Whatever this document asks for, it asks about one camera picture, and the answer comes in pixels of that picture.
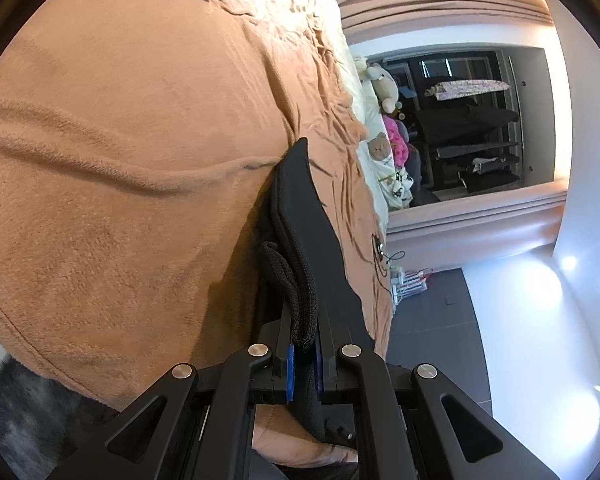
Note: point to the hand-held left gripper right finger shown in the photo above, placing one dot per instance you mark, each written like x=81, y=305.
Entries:
x=321, y=375

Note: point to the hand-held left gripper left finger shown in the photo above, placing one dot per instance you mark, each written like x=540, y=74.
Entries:
x=290, y=375

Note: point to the black garment with patterned trim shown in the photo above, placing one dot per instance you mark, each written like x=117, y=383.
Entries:
x=305, y=240

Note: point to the red white rack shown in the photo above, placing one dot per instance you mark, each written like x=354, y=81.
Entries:
x=410, y=282

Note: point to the black white device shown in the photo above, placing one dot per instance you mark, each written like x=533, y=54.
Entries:
x=378, y=249

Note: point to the black white printed cloth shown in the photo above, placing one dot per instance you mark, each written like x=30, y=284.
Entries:
x=397, y=190

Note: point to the pink curtain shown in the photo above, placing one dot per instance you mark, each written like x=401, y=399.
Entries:
x=480, y=220
x=430, y=15

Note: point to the dark grey pillow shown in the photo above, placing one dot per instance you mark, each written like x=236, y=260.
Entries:
x=412, y=160

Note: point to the pink plush toy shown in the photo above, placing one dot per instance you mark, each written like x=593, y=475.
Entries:
x=395, y=140

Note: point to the dark grey hanging garment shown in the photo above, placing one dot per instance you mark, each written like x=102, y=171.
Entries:
x=490, y=177

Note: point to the orange blanket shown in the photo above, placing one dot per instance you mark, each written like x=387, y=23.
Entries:
x=105, y=185

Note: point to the grey fluffy rug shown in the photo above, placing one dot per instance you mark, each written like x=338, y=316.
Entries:
x=25, y=420

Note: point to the black hanging garment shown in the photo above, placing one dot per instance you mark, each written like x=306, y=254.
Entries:
x=465, y=122

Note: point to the white grey plush toy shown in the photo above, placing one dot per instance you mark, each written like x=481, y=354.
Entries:
x=384, y=87

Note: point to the floral hanging garment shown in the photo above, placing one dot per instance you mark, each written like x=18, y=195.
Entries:
x=467, y=89

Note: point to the cream bed sheet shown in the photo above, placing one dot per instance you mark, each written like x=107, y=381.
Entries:
x=300, y=10

